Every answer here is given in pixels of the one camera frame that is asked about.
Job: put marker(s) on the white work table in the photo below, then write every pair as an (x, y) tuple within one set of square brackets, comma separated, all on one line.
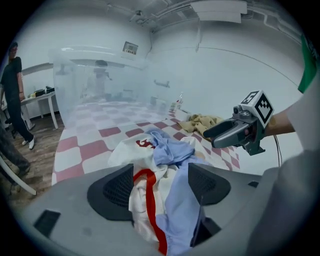
[(42, 96)]

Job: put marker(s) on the person's right forearm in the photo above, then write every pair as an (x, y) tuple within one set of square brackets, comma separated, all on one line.
[(282, 122)]

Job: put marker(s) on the white slanted-leg desk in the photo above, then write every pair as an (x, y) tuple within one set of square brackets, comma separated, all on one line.
[(17, 180)]

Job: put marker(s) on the person's green t-shirt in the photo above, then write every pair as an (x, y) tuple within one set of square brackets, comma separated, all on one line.
[(308, 67)]

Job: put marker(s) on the red white checkered tablecloth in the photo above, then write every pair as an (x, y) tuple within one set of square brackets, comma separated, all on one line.
[(95, 150)]

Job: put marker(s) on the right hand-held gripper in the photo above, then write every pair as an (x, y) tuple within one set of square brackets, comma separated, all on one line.
[(263, 107)]

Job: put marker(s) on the ceiling surveillance camera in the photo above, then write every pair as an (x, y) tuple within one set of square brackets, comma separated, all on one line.
[(139, 14)]

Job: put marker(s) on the clear plastic bottle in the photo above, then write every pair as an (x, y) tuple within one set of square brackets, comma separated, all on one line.
[(180, 102)]

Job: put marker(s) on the white ceiling air conditioner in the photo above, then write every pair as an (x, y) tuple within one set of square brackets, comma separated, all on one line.
[(220, 12)]

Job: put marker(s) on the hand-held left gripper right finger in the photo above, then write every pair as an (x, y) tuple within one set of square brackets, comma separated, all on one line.
[(225, 200)]

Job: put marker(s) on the white red blue garment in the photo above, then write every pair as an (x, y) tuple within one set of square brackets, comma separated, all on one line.
[(125, 155)]

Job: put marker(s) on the clear plastic storage bin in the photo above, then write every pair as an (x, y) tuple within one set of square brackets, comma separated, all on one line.
[(75, 82)]

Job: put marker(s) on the beige clothes garment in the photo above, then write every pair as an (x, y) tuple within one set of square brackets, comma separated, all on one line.
[(200, 122)]

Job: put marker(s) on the grey wall electrical panel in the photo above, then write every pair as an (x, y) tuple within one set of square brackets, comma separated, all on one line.
[(130, 47)]

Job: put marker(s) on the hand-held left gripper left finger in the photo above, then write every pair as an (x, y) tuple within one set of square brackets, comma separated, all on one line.
[(75, 212)]

